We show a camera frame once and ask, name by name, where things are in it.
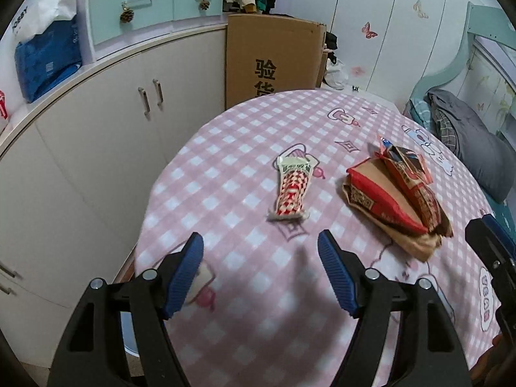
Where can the blue bag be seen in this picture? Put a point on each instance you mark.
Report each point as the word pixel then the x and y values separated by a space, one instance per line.
pixel 48 59

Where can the white low cabinet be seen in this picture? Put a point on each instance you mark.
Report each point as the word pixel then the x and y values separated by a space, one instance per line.
pixel 77 173

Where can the red brown snack bag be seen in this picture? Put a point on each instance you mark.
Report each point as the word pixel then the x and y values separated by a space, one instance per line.
pixel 369 188

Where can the red white checkered snack wrapper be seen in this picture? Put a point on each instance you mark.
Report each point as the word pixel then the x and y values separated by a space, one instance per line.
pixel 295 173

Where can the red white plastic bag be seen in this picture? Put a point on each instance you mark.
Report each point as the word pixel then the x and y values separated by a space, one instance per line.
pixel 4 116

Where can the white wardrobe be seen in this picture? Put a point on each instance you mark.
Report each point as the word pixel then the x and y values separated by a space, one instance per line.
pixel 388 45

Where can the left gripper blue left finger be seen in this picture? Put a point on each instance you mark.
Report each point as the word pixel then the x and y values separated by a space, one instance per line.
pixel 182 268

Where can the dark brown foil wrapper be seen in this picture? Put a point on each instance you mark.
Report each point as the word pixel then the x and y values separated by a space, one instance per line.
pixel 410 173

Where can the pink checkered tablecloth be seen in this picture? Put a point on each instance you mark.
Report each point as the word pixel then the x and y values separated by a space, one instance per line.
pixel 264 312

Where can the grey pillow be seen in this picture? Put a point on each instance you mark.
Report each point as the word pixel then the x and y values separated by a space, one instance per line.
pixel 490 160

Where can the teal bed frame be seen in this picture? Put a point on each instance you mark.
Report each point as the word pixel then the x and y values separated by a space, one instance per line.
pixel 483 21

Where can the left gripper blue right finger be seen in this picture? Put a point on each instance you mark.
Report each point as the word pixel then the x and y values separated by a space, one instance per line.
pixel 342 269

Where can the brown cardboard box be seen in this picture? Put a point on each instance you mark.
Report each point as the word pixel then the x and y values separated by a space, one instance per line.
pixel 267 54

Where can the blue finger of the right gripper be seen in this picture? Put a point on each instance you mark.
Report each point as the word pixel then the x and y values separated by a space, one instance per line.
pixel 498 230

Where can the teal drawer box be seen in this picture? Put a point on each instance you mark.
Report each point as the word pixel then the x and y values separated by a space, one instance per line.
pixel 109 26

